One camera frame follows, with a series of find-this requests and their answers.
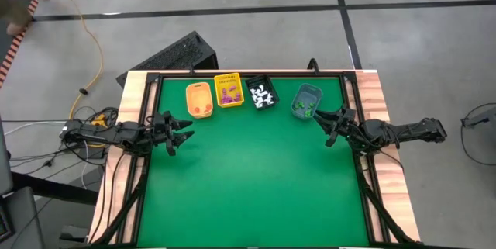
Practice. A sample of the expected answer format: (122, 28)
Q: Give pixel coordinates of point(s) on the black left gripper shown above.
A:
(162, 132)

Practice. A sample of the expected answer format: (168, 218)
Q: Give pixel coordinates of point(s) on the black steel floor beam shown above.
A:
(58, 189)

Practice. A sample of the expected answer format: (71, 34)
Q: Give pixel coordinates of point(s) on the grey round stand base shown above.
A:
(480, 125)

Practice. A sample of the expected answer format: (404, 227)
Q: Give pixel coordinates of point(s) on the black curved frame bracket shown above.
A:
(313, 60)

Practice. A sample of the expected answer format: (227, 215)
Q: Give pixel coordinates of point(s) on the black mat with striped edge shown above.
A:
(11, 53)

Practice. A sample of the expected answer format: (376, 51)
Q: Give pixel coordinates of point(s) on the black perforated equipment case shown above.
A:
(174, 57)

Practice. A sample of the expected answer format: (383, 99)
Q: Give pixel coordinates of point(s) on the green table mat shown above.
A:
(252, 183)

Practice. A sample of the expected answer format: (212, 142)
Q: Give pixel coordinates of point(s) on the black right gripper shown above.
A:
(343, 125)

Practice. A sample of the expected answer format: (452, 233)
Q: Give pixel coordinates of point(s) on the yellow plastic basket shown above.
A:
(228, 80)

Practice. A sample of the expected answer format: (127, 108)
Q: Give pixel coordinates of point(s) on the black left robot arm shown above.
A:
(108, 134)

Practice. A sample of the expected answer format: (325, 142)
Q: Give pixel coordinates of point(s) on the yellow power plug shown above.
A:
(100, 120)

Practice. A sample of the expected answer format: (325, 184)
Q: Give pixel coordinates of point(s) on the black plastic basket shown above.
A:
(250, 80)

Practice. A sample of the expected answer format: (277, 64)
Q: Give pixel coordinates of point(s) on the orange plastic basket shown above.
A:
(199, 97)

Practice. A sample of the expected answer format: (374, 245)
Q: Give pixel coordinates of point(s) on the blue-grey plastic basket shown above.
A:
(310, 94)

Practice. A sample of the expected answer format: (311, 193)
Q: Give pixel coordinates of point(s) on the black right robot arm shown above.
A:
(403, 132)

